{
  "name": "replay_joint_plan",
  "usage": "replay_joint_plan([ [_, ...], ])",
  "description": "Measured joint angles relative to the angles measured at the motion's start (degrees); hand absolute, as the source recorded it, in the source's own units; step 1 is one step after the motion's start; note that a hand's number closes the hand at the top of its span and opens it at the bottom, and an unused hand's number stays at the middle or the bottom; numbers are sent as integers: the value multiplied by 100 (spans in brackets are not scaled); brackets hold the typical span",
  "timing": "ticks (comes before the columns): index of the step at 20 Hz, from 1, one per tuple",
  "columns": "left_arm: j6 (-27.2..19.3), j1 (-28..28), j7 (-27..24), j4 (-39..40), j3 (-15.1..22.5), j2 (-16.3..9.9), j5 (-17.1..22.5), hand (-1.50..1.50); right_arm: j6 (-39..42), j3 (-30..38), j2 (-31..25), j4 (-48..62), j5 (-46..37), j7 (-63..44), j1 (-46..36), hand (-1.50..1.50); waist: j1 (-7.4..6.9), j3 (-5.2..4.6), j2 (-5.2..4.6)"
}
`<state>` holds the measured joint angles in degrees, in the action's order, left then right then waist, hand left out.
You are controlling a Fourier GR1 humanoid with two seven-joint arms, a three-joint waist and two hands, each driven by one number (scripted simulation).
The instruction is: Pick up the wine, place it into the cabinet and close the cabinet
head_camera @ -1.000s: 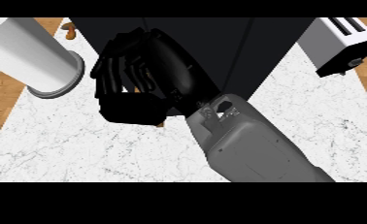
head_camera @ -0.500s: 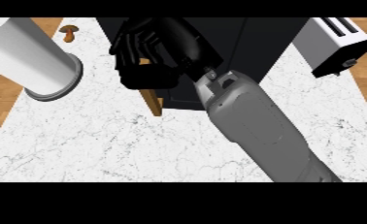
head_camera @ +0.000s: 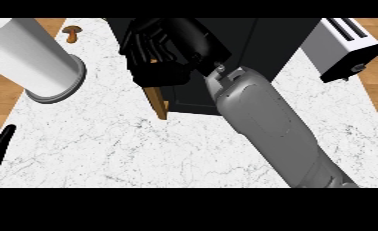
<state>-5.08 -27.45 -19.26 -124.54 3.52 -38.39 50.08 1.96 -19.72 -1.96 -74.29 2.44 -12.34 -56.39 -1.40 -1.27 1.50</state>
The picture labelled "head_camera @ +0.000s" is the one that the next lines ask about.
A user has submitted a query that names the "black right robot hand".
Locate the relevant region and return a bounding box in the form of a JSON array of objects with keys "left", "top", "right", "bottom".
[{"left": 118, "top": 18, "right": 233, "bottom": 88}]

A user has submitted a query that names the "wooden cabinet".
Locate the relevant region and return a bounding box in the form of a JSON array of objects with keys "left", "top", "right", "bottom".
[{"left": 142, "top": 58, "right": 171, "bottom": 121}]

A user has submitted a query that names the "brown mushroom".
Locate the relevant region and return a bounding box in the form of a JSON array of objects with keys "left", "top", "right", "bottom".
[{"left": 60, "top": 25, "right": 84, "bottom": 44}]

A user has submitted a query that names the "white cylindrical appliance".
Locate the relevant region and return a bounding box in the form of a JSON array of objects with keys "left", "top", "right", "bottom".
[{"left": 0, "top": 18, "right": 88, "bottom": 105}]

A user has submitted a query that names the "white toaster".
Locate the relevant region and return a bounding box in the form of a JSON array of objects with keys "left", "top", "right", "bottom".
[{"left": 300, "top": 18, "right": 378, "bottom": 84}]

